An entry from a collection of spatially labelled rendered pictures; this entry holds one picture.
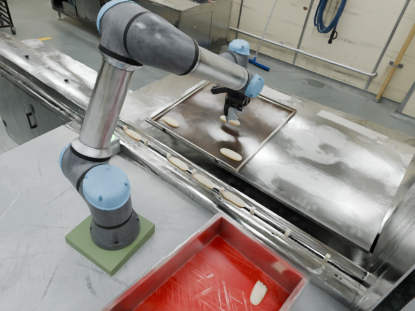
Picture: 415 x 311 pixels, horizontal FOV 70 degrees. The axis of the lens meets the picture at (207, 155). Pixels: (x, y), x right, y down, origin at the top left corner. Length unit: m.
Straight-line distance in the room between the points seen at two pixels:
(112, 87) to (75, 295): 0.57
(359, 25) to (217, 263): 4.00
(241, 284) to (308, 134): 0.74
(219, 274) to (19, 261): 0.58
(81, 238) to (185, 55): 0.63
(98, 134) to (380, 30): 4.06
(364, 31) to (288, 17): 1.08
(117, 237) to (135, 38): 0.56
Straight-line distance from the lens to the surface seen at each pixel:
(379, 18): 4.52
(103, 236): 0.93
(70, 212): 1.13
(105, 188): 0.81
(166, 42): 0.70
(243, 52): 1.11
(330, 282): 1.01
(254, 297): 0.94
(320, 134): 1.42
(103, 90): 0.82
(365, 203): 1.22
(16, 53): 2.13
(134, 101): 1.72
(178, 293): 0.92
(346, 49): 4.65
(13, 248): 1.09
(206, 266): 0.97
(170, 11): 3.92
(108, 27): 0.79
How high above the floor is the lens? 1.65
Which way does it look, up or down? 38 degrees down
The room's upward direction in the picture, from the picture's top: 8 degrees clockwise
